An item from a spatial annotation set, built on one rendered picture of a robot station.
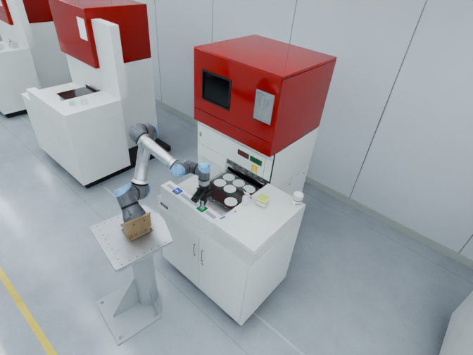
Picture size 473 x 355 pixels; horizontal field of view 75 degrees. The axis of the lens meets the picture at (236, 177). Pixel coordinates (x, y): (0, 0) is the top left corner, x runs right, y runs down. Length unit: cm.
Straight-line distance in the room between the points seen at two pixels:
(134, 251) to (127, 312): 82
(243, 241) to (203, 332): 100
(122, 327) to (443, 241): 319
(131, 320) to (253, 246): 129
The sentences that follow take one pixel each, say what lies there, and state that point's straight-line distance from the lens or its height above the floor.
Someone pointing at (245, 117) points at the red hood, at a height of 145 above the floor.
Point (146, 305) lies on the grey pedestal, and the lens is 286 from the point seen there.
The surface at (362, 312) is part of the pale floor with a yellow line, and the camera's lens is 312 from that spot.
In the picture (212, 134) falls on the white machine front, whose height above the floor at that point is 114.
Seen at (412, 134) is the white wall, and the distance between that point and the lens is 347.
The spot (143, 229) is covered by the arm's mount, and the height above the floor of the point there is 86.
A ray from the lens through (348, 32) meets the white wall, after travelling 348.
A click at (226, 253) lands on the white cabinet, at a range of 217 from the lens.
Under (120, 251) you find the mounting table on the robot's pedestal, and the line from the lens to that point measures 218.
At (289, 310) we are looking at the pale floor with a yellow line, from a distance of 291.
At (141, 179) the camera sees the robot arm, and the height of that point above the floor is 111.
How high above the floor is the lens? 245
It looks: 37 degrees down
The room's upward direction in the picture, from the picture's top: 6 degrees clockwise
